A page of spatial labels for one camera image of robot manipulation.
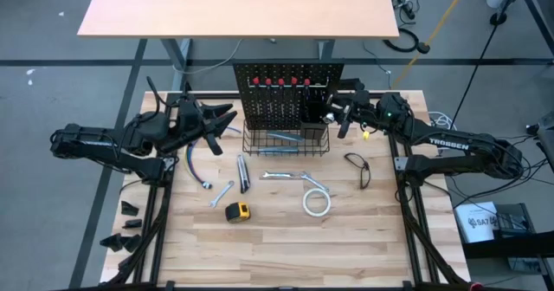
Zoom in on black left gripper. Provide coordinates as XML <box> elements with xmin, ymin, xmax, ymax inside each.
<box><xmin>171</xmin><ymin>94</ymin><xmax>239</xmax><ymax>157</ymax></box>

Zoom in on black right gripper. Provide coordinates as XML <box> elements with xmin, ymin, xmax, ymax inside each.
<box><xmin>327</xmin><ymin>78</ymin><xmax>380</xmax><ymax>139</ymax></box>

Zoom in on grey utility knife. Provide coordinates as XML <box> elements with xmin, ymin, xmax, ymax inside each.
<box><xmin>265</xmin><ymin>131</ymin><xmax>306</xmax><ymax>144</ymax></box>
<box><xmin>236</xmin><ymin>153</ymin><xmax>252</xmax><ymax>195</ymax></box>
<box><xmin>257</xmin><ymin>147</ymin><xmax>300</xmax><ymax>155</ymax></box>

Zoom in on small silver combination wrench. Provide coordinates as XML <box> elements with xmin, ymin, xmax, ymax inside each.
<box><xmin>209</xmin><ymin>180</ymin><xmax>235</xmax><ymax>209</ymax></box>

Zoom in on yellow black Stanley tape measure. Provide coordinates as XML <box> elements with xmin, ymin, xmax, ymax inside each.
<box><xmin>224</xmin><ymin>201</ymin><xmax>252</xmax><ymax>224</ymax></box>

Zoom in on white masking tape roll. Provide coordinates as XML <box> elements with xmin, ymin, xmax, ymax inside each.
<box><xmin>301</xmin><ymin>187</ymin><xmax>332</xmax><ymax>218</ymax></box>

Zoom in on black metal pegboard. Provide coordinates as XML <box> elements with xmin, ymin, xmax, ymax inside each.
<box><xmin>232</xmin><ymin>61</ymin><xmax>346</xmax><ymax>132</ymax></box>

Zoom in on black plastic cup bin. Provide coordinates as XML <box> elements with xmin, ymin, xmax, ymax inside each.
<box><xmin>300</xmin><ymin>100</ymin><xmax>333</xmax><ymax>139</ymax></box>

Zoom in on light wooden table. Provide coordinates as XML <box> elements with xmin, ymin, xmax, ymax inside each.
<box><xmin>76</xmin><ymin>0</ymin><xmax>400</xmax><ymax>92</ymax></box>

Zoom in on white printed booklet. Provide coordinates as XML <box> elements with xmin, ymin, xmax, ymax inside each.
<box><xmin>453</xmin><ymin>201</ymin><xmax>501</xmax><ymax>244</ymax></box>

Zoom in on black equipment cart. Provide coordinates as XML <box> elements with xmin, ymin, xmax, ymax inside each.
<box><xmin>458</xmin><ymin>202</ymin><xmax>554</xmax><ymax>291</ymax></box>

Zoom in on silver hook rail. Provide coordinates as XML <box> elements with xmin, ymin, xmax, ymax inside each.
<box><xmin>247</xmin><ymin>77</ymin><xmax>331</xmax><ymax>88</ymax></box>

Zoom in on black wire basket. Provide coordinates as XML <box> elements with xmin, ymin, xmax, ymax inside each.
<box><xmin>242</xmin><ymin>120</ymin><xmax>331</xmax><ymax>157</ymax></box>

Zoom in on grey cable under table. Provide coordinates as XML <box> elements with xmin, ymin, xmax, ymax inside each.
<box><xmin>172</xmin><ymin>38</ymin><xmax>244</xmax><ymax>75</ymax></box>

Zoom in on black aluminium table frame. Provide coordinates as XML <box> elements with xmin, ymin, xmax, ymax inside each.
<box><xmin>100</xmin><ymin>90</ymin><xmax>473</xmax><ymax>291</ymax></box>

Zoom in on coloured wire bundle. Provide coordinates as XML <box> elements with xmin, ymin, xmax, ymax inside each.
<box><xmin>184</xmin><ymin>126</ymin><xmax>243</xmax><ymax>191</ymax></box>

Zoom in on black coiled floor cable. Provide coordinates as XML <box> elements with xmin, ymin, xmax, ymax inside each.
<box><xmin>383</xmin><ymin>26</ymin><xmax>432</xmax><ymax>55</ymax></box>

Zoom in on white cable bundle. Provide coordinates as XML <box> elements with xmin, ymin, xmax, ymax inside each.
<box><xmin>428</xmin><ymin>111</ymin><xmax>454</xmax><ymax>130</ymax></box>

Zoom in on black cable tangle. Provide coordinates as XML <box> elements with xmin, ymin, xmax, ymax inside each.
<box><xmin>387</xmin><ymin>0</ymin><xmax>422</xmax><ymax>23</ymax></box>

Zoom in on thick black slanted cable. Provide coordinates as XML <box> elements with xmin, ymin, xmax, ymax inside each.
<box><xmin>451</xmin><ymin>0</ymin><xmax>523</xmax><ymax>126</ymax></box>

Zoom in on black floor cables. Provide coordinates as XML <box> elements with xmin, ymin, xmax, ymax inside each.
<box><xmin>449</xmin><ymin>133</ymin><xmax>554</xmax><ymax>201</ymax></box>

